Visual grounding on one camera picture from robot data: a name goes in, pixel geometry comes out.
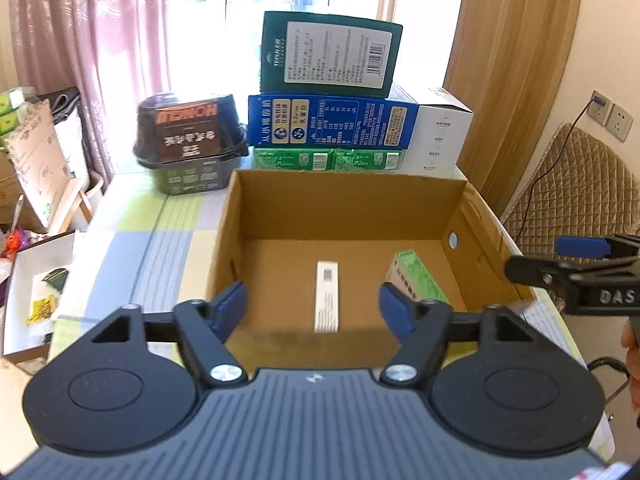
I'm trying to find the wooden stool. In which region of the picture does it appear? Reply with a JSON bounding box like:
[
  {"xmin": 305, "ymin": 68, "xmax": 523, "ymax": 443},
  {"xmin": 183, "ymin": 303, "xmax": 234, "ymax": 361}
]
[{"xmin": 50, "ymin": 170, "xmax": 107, "ymax": 228}]

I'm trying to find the slim white box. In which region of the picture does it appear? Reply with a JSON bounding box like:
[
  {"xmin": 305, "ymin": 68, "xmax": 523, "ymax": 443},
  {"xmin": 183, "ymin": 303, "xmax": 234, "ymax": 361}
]
[{"xmin": 314, "ymin": 260, "xmax": 342, "ymax": 333}]

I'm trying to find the blue box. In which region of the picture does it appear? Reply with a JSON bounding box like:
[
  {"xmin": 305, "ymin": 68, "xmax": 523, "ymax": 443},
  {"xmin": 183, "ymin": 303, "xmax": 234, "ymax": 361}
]
[{"xmin": 247, "ymin": 94, "xmax": 420, "ymax": 150}]

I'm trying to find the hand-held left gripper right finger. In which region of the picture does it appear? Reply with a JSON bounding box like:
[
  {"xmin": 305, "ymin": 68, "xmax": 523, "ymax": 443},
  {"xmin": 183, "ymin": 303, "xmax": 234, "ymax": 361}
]
[{"xmin": 378, "ymin": 282, "xmax": 538, "ymax": 389}]

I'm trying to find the small green and white box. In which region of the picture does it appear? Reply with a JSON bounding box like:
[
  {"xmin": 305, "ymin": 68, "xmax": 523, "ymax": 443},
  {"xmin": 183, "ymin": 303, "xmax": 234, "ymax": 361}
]
[{"xmin": 385, "ymin": 249, "xmax": 451, "ymax": 306}]

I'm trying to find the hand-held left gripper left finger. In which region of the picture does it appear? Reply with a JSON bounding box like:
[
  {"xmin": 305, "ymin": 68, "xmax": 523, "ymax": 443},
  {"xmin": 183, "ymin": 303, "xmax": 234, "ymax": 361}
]
[{"xmin": 91, "ymin": 282, "xmax": 249, "ymax": 389}]

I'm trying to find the brown quilted chair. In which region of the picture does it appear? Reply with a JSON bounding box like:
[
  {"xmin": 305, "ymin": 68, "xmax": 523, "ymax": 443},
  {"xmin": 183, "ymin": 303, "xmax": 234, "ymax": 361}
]
[{"xmin": 500, "ymin": 122, "xmax": 640, "ymax": 261}]

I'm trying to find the black charger cable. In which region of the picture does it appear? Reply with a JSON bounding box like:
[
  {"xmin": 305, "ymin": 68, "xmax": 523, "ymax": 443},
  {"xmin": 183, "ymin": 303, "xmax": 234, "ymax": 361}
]
[{"xmin": 515, "ymin": 102, "xmax": 601, "ymax": 238}]

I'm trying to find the dark green box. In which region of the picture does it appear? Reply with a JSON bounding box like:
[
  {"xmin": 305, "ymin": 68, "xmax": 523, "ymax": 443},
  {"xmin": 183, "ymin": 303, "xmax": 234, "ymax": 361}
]
[{"xmin": 259, "ymin": 11, "xmax": 404, "ymax": 100}]

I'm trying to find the person's right hand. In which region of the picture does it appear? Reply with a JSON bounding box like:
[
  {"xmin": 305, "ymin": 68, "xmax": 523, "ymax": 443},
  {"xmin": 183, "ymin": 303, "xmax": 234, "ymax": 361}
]
[{"xmin": 622, "ymin": 316, "xmax": 640, "ymax": 413}]

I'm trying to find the large white box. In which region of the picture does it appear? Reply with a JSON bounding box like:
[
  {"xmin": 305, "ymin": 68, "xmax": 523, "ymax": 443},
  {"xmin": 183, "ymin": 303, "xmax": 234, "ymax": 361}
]
[{"xmin": 390, "ymin": 82, "xmax": 475, "ymax": 178}]

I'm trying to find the dark green packet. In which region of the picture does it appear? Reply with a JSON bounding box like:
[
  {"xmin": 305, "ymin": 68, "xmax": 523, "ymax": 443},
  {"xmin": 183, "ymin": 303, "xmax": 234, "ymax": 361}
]
[{"xmin": 42, "ymin": 269, "xmax": 68, "ymax": 293}]

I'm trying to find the black instant food bowl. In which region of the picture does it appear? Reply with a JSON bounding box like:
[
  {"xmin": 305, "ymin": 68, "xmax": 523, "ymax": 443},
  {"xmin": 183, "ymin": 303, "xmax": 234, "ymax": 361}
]
[{"xmin": 132, "ymin": 92, "xmax": 249, "ymax": 196}]

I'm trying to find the desktop with checked tablecloth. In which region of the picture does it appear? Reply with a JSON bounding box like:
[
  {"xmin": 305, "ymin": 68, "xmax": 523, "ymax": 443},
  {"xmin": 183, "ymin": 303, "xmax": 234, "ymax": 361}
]
[{"xmin": 47, "ymin": 167, "xmax": 616, "ymax": 461}]

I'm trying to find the printed cardboard sheet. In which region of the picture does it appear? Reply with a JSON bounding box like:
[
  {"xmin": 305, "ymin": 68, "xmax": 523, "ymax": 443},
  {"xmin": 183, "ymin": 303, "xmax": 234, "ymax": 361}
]
[{"xmin": 4, "ymin": 100, "xmax": 76, "ymax": 233}]

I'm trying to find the wall outlet with plug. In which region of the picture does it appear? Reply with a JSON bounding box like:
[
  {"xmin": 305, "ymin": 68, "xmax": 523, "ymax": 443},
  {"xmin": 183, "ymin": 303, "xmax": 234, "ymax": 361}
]
[{"xmin": 586, "ymin": 90, "xmax": 612, "ymax": 123}]

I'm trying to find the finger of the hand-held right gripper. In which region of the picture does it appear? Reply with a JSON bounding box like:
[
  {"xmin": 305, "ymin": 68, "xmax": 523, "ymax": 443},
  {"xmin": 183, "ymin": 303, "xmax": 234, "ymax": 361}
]
[
  {"xmin": 556, "ymin": 232, "xmax": 640, "ymax": 260},
  {"xmin": 504, "ymin": 256, "xmax": 640, "ymax": 291}
]

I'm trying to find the empty wall outlet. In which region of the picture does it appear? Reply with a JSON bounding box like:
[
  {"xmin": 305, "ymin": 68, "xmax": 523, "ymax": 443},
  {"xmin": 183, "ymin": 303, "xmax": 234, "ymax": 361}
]
[{"xmin": 606, "ymin": 104, "xmax": 635, "ymax": 143}]

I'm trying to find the pink curtain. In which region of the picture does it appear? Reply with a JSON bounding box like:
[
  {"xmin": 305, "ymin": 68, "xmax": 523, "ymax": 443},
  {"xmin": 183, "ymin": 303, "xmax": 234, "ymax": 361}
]
[{"xmin": 10, "ymin": 0, "xmax": 173, "ymax": 181}]

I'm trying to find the wooden door panel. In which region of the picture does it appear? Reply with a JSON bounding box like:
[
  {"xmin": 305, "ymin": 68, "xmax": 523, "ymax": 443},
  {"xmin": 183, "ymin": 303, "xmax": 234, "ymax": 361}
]
[{"xmin": 442, "ymin": 0, "xmax": 586, "ymax": 216}]

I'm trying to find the cardboard box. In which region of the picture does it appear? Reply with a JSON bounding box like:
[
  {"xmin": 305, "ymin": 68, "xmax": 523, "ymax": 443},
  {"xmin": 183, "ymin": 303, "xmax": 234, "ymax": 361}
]
[{"xmin": 206, "ymin": 169, "xmax": 540, "ymax": 368}]

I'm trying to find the black bag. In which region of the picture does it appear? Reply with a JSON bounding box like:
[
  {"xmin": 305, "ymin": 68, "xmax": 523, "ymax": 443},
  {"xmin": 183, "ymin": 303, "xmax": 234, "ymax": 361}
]
[{"xmin": 37, "ymin": 87, "xmax": 83, "ymax": 126}]

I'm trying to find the brown cardboard carton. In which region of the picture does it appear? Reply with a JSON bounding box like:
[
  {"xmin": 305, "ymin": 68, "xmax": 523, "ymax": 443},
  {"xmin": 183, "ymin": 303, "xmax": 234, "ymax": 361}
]
[{"xmin": 0, "ymin": 160, "xmax": 46, "ymax": 233}]

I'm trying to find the yellow packet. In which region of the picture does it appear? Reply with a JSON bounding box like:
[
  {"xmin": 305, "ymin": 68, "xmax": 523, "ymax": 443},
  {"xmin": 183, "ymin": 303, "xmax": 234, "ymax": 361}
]
[{"xmin": 27, "ymin": 297, "xmax": 56, "ymax": 323}]

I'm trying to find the stack of green tissue packs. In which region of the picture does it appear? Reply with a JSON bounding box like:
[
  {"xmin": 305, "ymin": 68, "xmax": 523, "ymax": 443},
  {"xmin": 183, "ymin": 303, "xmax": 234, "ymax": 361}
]
[{"xmin": 0, "ymin": 87, "xmax": 27, "ymax": 135}]

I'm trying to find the black cable loop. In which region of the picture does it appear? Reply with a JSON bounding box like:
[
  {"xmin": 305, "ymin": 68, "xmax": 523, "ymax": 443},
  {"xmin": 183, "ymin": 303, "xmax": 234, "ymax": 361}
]
[{"xmin": 589, "ymin": 356, "xmax": 632, "ymax": 378}]

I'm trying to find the open white gift box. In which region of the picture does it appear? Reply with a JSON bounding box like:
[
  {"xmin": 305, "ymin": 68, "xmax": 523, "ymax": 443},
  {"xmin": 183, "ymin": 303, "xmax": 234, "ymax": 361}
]
[{"xmin": 2, "ymin": 230, "xmax": 76, "ymax": 356}]

